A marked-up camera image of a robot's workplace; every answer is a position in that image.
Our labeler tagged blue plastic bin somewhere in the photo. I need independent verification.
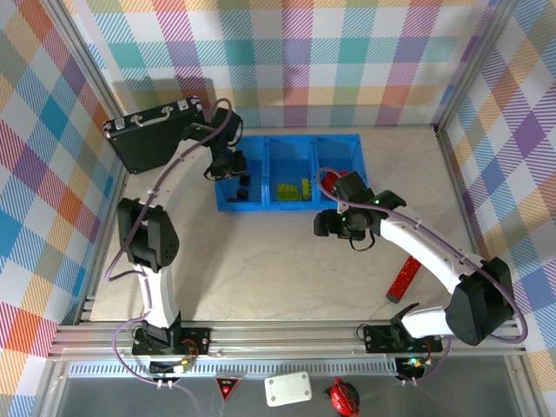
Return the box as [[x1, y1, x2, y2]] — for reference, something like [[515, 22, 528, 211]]
[[215, 135, 269, 214], [263, 134, 321, 212], [313, 132, 369, 210]]

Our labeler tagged long red brick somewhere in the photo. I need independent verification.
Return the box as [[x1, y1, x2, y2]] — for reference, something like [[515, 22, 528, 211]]
[[385, 255, 420, 304]]

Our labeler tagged black briefcase with metal corners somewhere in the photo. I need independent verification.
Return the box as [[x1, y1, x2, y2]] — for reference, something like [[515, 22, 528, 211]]
[[103, 98, 214, 175]]

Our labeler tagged red black round object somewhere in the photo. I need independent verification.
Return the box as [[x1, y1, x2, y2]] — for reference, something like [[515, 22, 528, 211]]
[[324, 376, 361, 417]]

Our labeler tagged white rectangular box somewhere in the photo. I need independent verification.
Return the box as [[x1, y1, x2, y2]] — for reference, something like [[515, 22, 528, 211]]
[[263, 371, 314, 408]]

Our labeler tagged red triangular button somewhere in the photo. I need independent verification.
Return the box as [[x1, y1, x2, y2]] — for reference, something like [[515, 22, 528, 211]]
[[215, 376, 241, 401]]

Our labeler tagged grey metal shelf plate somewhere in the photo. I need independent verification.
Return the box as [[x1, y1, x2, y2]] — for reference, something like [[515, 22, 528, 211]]
[[36, 360, 546, 417]]

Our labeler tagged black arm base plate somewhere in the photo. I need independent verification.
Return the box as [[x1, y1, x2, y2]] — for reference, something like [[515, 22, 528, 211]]
[[131, 326, 213, 356], [362, 323, 444, 354]]

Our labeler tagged small circuit board with wires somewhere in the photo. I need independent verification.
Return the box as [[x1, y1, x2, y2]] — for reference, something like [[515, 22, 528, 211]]
[[395, 354, 435, 374], [149, 355, 195, 375]]

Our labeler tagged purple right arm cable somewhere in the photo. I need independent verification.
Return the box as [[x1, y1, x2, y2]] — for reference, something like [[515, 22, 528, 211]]
[[315, 167, 530, 386]]

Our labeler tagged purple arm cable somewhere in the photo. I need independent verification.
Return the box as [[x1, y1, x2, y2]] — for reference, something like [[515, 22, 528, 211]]
[[315, 167, 530, 386], [106, 97, 234, 417]]

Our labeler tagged aluminium frame post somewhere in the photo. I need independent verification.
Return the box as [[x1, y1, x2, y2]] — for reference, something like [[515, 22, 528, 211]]
[[45, 0, 131, 131], [434, 0, 522, 134]]

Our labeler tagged grey slotted cable duct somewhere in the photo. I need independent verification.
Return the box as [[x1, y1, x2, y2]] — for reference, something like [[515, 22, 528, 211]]
[[68, 362, 399, 377]]

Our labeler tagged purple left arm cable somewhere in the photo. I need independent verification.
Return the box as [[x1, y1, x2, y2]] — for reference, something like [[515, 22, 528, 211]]
[[106, 97, 234, 417]]

